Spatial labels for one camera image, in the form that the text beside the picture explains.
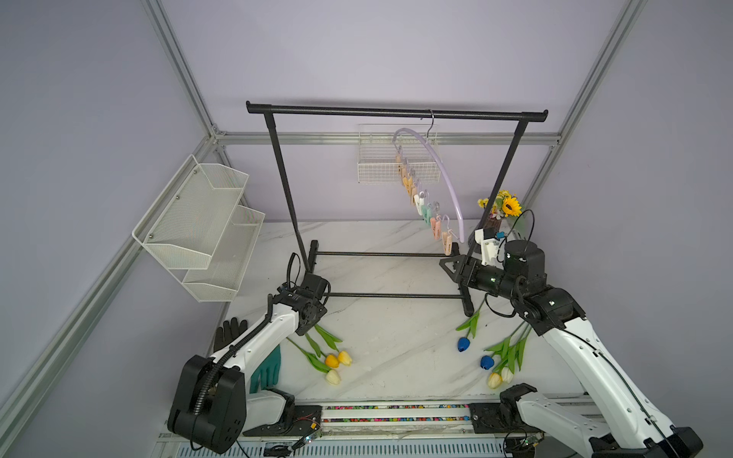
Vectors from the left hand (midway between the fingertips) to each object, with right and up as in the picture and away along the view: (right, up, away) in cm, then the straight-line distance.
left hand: (313, 318), depth 86 cm
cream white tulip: (+7, -15, -7) cm, 18 cm away
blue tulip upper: (+51, -3, +4) cm, 51 cm away
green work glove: (-12, -14, -6) cm, 20 cm away
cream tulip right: (+57, -14, -7) cm, 59 cm away
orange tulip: (+6, -11, -5) cm, 13 cm away
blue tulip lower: (+52, -12, -4) cm, 54 cm away
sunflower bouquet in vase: (+61, +35, +3) cm, 70 cm away
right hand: (+38, +16, -15) cm, 44 cm away
